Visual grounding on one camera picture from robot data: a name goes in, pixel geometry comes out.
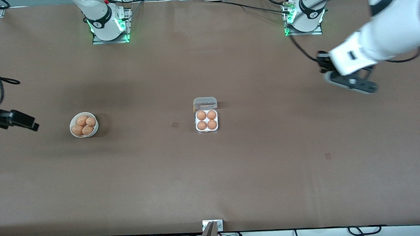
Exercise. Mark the clear plastic egg box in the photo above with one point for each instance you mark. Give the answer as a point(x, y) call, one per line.
point(205, 103)

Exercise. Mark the white round bowl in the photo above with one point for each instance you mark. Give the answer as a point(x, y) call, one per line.
point(73, 135)

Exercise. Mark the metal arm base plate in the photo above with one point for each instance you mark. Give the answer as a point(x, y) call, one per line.
point(319, 31)
point(129, 31)

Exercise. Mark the small metal bracket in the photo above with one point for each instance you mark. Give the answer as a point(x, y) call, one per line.
point(220, 225)

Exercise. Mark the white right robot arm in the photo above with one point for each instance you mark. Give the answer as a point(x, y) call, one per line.
point(101, 15)

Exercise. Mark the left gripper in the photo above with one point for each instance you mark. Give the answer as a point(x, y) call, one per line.
point(324, 62)

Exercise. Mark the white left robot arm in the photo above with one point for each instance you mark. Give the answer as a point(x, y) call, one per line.
point(397, 22)

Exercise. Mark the brown egg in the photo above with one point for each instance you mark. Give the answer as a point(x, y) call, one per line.
point(212, 124)
point(201, 115)
point(77, 130)
point(91, 121)
point(201, 125)
point(88, 130)
point(82, 120)
point(211, 114)

